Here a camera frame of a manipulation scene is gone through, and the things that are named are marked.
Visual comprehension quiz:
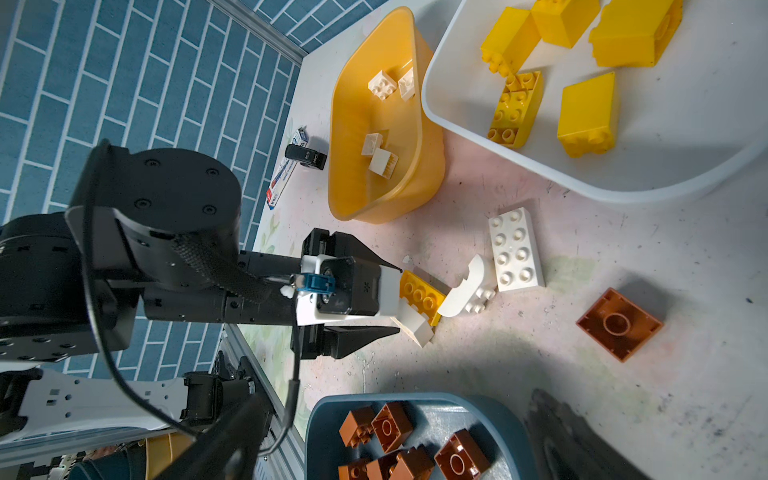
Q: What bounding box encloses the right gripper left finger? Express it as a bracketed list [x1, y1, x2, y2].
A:
[157, 395, 273, 479]

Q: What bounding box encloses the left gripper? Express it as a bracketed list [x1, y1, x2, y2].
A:
[291, 228, 401, 360]

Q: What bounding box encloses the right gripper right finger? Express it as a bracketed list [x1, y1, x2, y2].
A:
[525, 389, 649, 480]

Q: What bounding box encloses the white long lego brick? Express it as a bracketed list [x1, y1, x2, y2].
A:
[392, 298, 434, 348]

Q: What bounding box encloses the yellow long lego brick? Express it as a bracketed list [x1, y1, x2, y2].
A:
[400, 270, 446, 327]

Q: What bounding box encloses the brown lego top small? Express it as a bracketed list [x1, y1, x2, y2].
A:
[434, 429, 491, 480]

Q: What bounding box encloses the white lego block front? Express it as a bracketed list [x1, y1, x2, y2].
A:
[369, 148, 399, 179]

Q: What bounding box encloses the small white lego tile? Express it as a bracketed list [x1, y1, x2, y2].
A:
[398, 68, 416, 101]
[368, 70, 398, 101]
[361, 132, 384, 157]

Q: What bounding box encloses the yellow studded lego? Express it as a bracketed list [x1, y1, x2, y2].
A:
[487, 70, 544, 150]

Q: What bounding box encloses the yellow lego cube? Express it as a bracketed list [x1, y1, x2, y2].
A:
[481, 7, 541, 77]
[589, 0, 684, 68]

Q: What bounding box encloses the brown lego pair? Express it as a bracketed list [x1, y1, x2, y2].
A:
[372, 401, 413, 454]

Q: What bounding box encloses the brown lego cluster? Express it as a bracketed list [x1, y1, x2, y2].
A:
[389, 445, 435, 480]

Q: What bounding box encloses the yellow lego block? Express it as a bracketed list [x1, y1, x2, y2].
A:
[557, 71, 620, 158]

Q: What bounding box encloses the yellow lego cube front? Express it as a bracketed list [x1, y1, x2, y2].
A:
[589, 0, 684, 68]

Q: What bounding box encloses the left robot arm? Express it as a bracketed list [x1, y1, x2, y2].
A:
[1, 141, 402, 444]

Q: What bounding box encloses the white curved lego piece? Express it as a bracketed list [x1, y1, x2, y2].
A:
[438, 254, 498, 318]

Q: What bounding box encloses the brown square lego right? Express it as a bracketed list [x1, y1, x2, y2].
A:
[576, 288, 664, 363]

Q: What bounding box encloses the teal plastic bin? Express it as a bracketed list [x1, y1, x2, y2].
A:
[304, 392, 538, 479]

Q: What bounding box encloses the toothpaste tube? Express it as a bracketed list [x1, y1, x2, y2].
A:
[266, 126, 309, 210]

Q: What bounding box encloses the black stapler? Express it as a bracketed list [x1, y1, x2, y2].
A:
[284, 144, 327, 171]

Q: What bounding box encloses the white flat lego plate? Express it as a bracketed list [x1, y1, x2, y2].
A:
[488, 207, 546, 292]

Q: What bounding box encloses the white plastic bin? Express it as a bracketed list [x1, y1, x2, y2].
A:
[422, 1, 767, 208]

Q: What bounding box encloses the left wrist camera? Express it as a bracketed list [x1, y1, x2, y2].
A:
[280, 256, 403, 323]

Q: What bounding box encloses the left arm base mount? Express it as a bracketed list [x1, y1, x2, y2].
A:
[211, 351, 258, 418]

